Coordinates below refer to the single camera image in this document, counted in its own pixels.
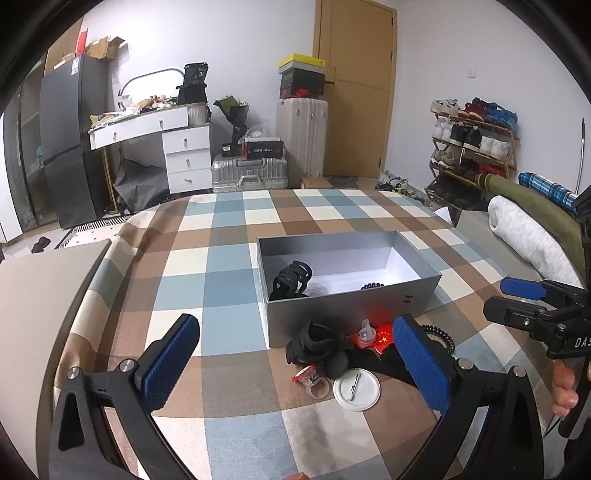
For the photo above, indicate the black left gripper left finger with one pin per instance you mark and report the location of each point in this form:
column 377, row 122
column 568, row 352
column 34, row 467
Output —
column 82, row 444

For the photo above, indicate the blue tipped left gripper right finger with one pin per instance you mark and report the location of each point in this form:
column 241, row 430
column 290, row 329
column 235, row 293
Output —
column 509, row 445

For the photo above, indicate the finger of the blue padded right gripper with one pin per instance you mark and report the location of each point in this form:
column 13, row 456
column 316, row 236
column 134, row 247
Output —
column 546, row 291
column 537, row 321

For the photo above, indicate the red flag pin badge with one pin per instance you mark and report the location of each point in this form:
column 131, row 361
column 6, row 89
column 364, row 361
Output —
column 384, row 339

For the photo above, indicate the white round pin badge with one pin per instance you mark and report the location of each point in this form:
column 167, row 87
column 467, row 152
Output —
column 357, row 390

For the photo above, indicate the black rounded hair clip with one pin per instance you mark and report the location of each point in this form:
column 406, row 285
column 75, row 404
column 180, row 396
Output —
column 317, row 344

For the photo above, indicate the person's right hand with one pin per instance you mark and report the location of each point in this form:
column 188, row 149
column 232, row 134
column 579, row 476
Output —
column 564, row 393

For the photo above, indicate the white rolled blanket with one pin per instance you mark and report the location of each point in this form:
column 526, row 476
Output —
column 531, row 241

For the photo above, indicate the olive green rolled mat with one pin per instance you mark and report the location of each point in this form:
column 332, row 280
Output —
column 556, row 221

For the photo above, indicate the blue plaid rolled cloth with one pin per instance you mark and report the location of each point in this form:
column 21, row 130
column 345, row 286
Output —
column 552, row 191

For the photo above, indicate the plaid bed cover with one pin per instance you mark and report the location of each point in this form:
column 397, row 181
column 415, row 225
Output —
column 254, row 268

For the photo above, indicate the wooden shoe rack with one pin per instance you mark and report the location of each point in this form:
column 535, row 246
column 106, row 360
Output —
column 470, row 141

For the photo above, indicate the shoes on floor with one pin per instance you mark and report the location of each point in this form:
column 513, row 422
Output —
column 387, row 181

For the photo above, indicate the grey open cardboard box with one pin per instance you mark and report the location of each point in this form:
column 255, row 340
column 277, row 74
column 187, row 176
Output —
column 355, row 276

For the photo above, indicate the silver lying suitcase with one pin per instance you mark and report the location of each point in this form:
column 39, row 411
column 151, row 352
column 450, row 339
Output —
column 236, row 174

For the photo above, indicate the white upright suitcase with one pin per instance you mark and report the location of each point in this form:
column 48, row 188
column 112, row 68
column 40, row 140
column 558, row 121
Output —
column 302, row 124

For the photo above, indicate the white desk with drawers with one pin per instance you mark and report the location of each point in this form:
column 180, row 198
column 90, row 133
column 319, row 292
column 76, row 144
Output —
column 177, row 139

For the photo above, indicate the wooden door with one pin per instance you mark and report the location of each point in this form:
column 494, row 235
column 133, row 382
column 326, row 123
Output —
column 358, row 42

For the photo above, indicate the glass door cabinet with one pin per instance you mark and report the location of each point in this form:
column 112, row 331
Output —
column 23, row 155

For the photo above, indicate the black red box on suitcase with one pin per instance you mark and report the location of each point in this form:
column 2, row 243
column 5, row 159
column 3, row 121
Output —
column 256, row 148

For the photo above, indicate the black red shoebox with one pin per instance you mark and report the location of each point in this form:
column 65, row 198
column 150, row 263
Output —
column 300, row 83

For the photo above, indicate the yellow lid shoebox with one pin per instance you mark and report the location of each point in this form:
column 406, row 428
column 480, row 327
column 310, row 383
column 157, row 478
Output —
column 303, row 62

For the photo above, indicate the black refrigerator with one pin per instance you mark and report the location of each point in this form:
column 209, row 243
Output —
column 75, row 174

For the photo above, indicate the flower bouquet black wrap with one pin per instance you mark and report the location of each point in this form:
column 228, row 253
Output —
column 235, row 112

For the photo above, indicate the cardboard box on fridge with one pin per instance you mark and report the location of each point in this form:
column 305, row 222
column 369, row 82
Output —
column 105, row 49

